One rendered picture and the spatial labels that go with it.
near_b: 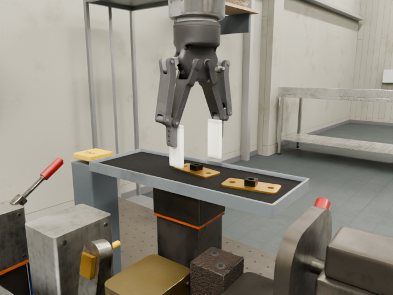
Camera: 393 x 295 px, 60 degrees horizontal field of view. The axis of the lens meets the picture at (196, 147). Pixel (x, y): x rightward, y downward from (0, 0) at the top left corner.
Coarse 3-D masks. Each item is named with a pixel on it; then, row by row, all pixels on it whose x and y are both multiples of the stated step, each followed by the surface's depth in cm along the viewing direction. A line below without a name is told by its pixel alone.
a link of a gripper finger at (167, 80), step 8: (160, 64) 52; (168, 64) 50; (160, 72) 52; (168, 72) 51; (160, 80) 52; (168, 80) 51; (160, 88) 52; (168, 88) 51; (160, 96) 52; (168, 96) 51; (160, 104) 52; (168, 104) 51; (160, 112) 52; (168, 112) 52; (168, 120) 52
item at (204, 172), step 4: (184, 164) 62; (188, 164) 62; (192, 164) 59; (196, 164) 59; (200, 164) 59; (176, 168) 60; (184, 168) 60; (188, 168) 60; (192, 168) 59; (196, 168) 58; (200, 168) 59; (204, 168) 60; (188, 172) 58; (192, 172) 57; (196, 172) 57; (200, 172) 57; (204, 172) 57; (208, 172) 58; (212, 172) 57; (216, 172) 57; (200, 176) 56; (204, 176) 55; (208, 176) 55; (212, 176) 56
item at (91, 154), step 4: (76, 152) 73; (80, 152) 73; (84, 152) 73; (88, 152) 73; (92, 152) 73; (96, 152) 73; (100, 152) 73; (104, 152) 73; (108, 152) 73; (112, 152) 74; (76, 156) 72; (80, 156) 71; (84, 156) 71; (88, 156) 70; (92, 156) 70; (96, 156) 71; (100, 156) 71; (104, 156) 72; (88, 160) 70
